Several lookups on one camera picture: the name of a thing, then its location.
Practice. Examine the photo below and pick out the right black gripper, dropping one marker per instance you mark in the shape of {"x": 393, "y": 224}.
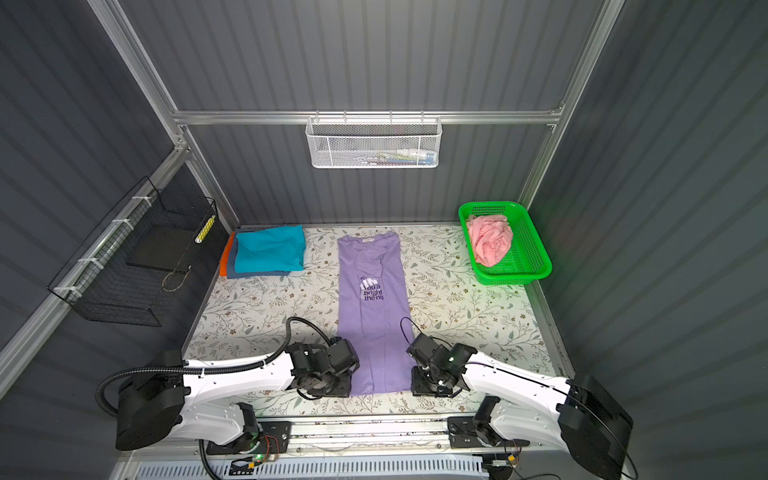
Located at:
{"x": 417, "y": 386}

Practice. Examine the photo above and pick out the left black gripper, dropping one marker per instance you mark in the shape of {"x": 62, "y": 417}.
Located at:
{"x": 345, "y": 390}

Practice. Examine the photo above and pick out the purple t-shirt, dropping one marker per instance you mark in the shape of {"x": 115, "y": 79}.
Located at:
{"x": 373, "y": 300}

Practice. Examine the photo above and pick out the green plastic basket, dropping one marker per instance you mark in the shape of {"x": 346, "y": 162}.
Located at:
{"x": 526, "y": 261}

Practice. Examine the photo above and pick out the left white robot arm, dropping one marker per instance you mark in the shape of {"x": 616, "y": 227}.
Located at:
{"x": 182, "y": 399}

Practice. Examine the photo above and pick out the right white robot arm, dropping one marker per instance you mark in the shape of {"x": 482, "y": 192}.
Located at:
{"x": 577, "y": 415}

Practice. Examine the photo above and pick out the floral table mat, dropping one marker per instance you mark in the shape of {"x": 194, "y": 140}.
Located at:
{"x": 245, "y": 317}

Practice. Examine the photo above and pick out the folded teal t-shirt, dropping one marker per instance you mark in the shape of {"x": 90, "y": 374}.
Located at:
{"x": 279, "y": 249}

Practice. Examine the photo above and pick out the folded blue t-shirt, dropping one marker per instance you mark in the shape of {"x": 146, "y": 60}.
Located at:
{"x": 233, "y": 273}

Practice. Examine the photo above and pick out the pink t-shirt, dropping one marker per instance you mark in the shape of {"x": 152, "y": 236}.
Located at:
{"x": 490, "y": 237}

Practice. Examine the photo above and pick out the folded orange t-shirt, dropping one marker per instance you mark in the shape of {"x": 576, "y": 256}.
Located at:
{"x": 225, "y": 256}

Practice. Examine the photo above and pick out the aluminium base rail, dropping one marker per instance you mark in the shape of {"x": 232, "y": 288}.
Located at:
{"x": 360, "y": 435}

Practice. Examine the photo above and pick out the black wire basket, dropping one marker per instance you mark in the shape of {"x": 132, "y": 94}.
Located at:
{"x": 132, "y": 271}

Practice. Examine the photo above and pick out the white wire mesh basket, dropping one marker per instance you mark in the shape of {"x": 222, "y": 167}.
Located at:
{"x": 378, "y": 145}

